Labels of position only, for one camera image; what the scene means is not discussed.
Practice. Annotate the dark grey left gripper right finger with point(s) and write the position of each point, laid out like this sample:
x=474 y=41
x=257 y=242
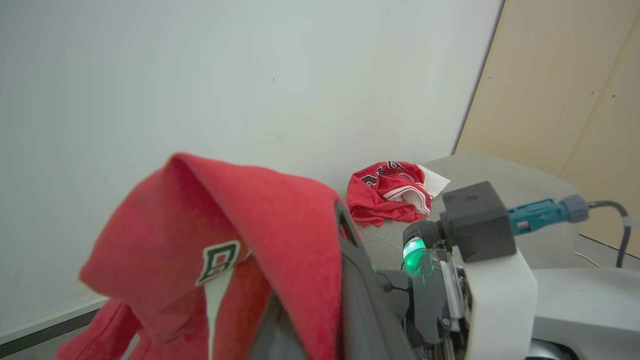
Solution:
x=370 y=300

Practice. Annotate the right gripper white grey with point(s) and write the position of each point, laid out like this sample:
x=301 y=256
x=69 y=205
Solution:
x=435 y=305

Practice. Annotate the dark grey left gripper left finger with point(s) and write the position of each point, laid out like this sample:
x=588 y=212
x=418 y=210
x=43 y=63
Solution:
x=277 y=335

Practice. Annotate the red jersey black lettering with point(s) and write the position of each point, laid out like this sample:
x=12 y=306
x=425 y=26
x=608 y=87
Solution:
x=385 y=197

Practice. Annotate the white cloth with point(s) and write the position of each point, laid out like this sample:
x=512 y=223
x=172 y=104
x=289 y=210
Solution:
x=434 y=181

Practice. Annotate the red sweatshirt letter print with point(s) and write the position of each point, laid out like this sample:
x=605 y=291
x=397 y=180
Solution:
x=260 y=210

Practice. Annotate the grey fabric sofa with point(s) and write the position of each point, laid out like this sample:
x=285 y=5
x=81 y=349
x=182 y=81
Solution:
x=500 y=172

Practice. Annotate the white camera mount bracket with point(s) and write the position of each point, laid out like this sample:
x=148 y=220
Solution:
x=502 y=300

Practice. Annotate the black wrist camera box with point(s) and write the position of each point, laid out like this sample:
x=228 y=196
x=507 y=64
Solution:
x=475 y=220

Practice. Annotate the white wall baseboard strip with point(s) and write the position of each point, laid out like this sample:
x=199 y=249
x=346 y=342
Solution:
x=45 y=327

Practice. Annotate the beige wooden wall panel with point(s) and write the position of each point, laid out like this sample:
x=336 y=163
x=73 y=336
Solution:
x=565 y=100

